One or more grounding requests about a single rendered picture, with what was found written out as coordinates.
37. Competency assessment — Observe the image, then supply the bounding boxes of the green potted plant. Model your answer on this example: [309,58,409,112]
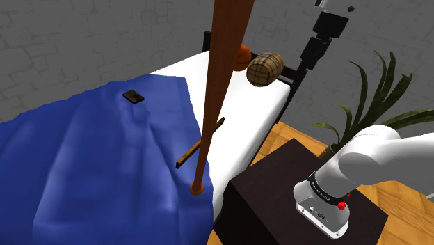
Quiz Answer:
[313,50,434,162]

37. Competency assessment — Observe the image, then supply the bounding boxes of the tan plaid bolster pillow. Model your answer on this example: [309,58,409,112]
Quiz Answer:
[246,51,284,88]

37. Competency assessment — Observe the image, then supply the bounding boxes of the brown wooden baseball bat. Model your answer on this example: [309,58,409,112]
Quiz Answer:
[188,0,256,196]

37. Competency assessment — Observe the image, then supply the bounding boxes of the blue blanket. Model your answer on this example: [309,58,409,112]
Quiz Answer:
[0,74,215,245]

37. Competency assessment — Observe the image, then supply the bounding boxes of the thin brown yellow stick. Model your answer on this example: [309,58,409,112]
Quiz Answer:
[175,116,226,170]

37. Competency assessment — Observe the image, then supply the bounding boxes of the orange basketball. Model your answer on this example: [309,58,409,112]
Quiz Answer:
[232,44,252,72]

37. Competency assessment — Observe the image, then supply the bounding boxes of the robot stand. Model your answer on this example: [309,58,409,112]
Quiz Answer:
[213,137,389,245]

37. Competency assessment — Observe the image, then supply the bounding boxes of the small dark brown flat object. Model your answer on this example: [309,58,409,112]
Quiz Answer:
[122,89,145,105]

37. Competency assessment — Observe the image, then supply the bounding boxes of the white bed with black frame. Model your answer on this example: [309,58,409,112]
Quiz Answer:
[148,30,309,223]

